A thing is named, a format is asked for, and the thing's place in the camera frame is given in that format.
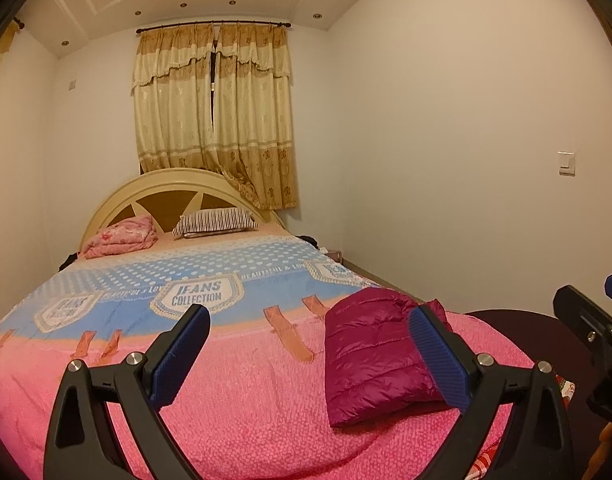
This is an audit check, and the light wooden furniture leg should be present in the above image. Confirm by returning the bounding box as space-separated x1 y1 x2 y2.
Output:
588 420 612 480

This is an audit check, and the folded pink floral quilt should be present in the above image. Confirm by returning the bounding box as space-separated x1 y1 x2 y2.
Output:
80 215 159 260

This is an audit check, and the magenta puffer jacket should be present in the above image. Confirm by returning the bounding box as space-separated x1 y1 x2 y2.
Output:
324 287 459 428

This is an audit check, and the dark round table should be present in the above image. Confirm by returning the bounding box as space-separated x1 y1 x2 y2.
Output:
461 309 594 461

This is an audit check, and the cream bed headboard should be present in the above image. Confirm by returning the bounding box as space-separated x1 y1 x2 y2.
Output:
80 169 287 256

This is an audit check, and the dark window curtain rod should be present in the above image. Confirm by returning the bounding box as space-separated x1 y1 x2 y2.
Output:
134 20 293 34

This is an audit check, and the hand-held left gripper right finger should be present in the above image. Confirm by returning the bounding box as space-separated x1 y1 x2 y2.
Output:
407 305 577 480

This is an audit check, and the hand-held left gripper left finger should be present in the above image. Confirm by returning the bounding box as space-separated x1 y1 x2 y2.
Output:
43 304 211 480

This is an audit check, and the striped pillow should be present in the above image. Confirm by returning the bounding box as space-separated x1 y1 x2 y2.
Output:
173 207 259 239

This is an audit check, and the beige window curtain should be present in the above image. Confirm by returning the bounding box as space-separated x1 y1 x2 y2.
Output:
132 22 299 211

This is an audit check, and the bed with pink-blue bedspread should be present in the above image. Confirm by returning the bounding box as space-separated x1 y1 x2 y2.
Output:
0 222 537 480

